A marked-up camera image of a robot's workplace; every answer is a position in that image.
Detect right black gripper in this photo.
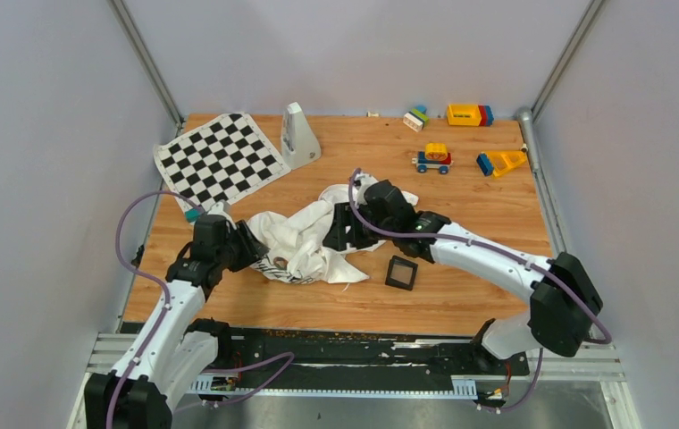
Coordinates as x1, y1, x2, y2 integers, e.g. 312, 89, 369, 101
323, 202, 396, 253

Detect small round brooch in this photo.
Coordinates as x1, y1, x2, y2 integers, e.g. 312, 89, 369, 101
272, 257, 289, 270

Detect white printed garment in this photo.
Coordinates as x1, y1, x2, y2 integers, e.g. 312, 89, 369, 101
209, 174, 421, 287

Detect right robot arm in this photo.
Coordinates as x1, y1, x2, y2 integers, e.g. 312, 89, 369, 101
323, 174, 603, 374

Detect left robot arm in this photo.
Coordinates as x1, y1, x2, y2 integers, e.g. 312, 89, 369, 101
84, 214, 268, 428

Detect teal small block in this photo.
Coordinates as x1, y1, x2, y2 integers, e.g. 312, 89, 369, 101
184, 208, 201, 223

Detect black white checkerboard sheet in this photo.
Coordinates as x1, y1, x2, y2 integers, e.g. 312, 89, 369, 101
153, 114, 291, 218

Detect white cone-shaped box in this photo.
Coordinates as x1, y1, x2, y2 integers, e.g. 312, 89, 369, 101
281, 102, 322, 170

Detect toy car with yellow top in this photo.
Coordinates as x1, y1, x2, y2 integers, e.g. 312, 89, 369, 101
412, 142, 453, 174

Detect white green blue blocks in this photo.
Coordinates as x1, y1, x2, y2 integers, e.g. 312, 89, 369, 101
402, 105, 429, 132

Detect yellow red blue block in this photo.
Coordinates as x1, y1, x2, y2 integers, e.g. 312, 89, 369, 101
446, 104, 494, 127

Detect yellow blue toy scoop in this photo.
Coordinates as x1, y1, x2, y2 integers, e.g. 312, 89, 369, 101
476, 150, 528, 178

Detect grey metal pipe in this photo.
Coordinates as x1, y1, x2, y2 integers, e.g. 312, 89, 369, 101
516, 107, 541, 173

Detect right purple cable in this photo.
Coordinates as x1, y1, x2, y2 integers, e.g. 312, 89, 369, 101
348, 168, 613, 414

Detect black square frame box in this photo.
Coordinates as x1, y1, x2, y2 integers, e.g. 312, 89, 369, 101
384, 256, 418, 291

